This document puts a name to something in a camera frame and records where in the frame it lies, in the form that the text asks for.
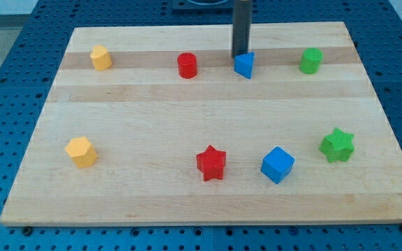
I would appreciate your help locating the red star block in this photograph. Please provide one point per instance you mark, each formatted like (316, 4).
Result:
(211, 163)

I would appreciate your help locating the wooden board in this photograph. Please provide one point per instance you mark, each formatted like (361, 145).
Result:
(147, 124)

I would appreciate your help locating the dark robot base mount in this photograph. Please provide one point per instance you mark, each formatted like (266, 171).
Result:
(182, 5)

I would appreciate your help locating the yellow hexagon block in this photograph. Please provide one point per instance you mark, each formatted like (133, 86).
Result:
(82, 152)

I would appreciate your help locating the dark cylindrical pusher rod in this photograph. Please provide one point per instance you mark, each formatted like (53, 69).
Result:
(241, 25)

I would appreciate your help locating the red cylinder block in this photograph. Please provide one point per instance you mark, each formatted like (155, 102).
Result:
(187, 65)

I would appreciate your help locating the green star block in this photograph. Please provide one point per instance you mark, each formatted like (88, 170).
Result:
(337, 146)

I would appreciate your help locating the green cylinder block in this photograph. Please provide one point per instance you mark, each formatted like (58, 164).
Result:
(310, 60)

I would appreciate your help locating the yellow heart block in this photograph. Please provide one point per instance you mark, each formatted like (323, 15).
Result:
(100, 57)

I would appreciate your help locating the blue triangle block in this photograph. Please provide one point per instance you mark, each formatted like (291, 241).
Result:
(243, 64)

